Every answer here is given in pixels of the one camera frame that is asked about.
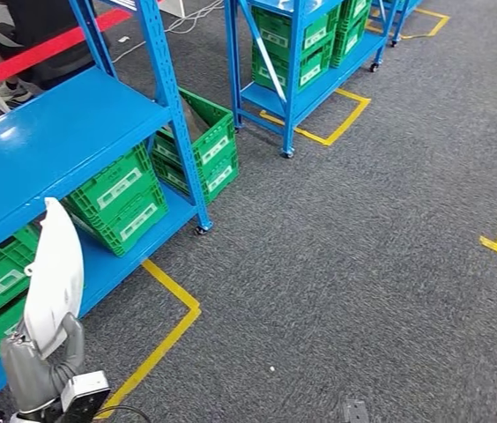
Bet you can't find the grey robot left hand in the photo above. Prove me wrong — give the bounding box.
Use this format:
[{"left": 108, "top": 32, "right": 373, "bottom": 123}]
[{"left": 0, "top": 313, "right": 86, "bottom": 412}]

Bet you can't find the white plastic body panel part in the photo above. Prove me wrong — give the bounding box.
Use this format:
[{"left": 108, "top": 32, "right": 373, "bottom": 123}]
[{"left": 24, "top": 197, "right": 85, "bottom": 360}]

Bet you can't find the blue metal shelf rack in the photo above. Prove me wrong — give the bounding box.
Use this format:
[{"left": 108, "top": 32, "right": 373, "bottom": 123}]
[
  {"left": 224, "top": 0, "right": 401, "bottom": 160},
  {"left": 380, "top": 0, "right": 425, "bottom": 49},
  {"left": 0, "top": 0, "right": 213, "bottom": 420}
]

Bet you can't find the person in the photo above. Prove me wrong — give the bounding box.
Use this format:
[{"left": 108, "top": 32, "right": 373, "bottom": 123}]
[{"left": 0, "top": 0, "right": 98, "bottom": 108}]

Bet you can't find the red barrier tape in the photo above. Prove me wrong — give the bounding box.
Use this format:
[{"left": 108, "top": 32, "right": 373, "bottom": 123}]
[{"left": 0, "top": 6, "right": 133, "bottom": 100}]

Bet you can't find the grey cardboard sheet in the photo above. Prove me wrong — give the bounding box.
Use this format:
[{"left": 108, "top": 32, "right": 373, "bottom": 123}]
[{"left": 162, "top": 96, "right": 210, "bottom": 145}]

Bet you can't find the yellow floor tape marking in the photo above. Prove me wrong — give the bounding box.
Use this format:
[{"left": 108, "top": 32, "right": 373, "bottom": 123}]
[
  {"left": 259, "top": 87, "right": 372, "bottom": 147},
  {"left": 365, "top": 6, "right": 450, "bottom": 41}
]

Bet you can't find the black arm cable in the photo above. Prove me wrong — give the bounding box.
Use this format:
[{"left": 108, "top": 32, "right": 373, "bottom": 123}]
[{"left": 94, "top": 404, "right": 153, "bottom": 423}]

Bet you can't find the white floor cable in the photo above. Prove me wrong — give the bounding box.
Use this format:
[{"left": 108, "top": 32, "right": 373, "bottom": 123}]
[{"left": 111, "top": 0, "right": 225, "bottom": 65}]

